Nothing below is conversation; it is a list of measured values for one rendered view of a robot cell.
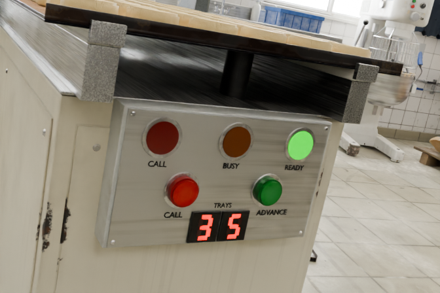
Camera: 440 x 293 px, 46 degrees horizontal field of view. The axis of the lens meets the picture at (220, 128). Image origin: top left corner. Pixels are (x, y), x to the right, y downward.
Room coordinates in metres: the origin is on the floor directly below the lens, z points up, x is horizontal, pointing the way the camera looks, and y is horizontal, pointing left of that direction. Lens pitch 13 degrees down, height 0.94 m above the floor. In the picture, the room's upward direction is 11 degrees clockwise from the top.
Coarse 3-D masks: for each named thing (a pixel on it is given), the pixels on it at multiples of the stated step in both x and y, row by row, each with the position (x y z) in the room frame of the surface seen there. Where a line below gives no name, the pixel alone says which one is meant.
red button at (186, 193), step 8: (176, 184) 0.47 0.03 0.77; (184, 184) 0.47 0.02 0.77; (192, 184) 0.48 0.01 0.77; (168, 192) 0.47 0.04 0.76; (176, 192) 0.47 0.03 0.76; (184, 192) 0.47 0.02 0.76; (192, 192) 0.48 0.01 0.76; (176, 200) 0.47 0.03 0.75; (184, 200) 0.47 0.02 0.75; (192, 200) 0.48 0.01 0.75
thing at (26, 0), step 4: (20, 0) 0.58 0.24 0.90; (24, 0) 0.59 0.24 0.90; (28, 0) 0.61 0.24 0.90; (28, 4) 0.54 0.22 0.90; (32, 4) 0.55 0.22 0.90; (36, 4) 0.57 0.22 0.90; (36, 8) 0.50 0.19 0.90; (40, 8) 0.52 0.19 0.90; (44, 8) 0.53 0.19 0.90; (44, 12) 0.47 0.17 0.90
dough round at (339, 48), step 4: (332, 44) 0.62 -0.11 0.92; (336, 44) 0.62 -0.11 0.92; (340, 44) 0.61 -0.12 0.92; (344, 44) 0.62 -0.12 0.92; (332, 48) 0.62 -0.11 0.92; (336, 48) 0.61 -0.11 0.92; (340, 48) 0.61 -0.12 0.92; (344, 48) 0.61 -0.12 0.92; (348, 48) 0.60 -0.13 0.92; (352, 48) 0.60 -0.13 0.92; (356, 48) 0.61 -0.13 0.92; (360, 48) 0.61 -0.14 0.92; (364, 48) 0.62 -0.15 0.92; (340, 52) 0.61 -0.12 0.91; (344, 52) 0.61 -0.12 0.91; (348, 52) 0.60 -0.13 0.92; (352, 52) 0.60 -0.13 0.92; (356, 52) 0.60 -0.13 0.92; (360, 52) 0.60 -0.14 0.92; (364, 52) 0.61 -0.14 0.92; (368, 52) 0.61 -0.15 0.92; (364, 56) 0.61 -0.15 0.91; (368, 56) 0.61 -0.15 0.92
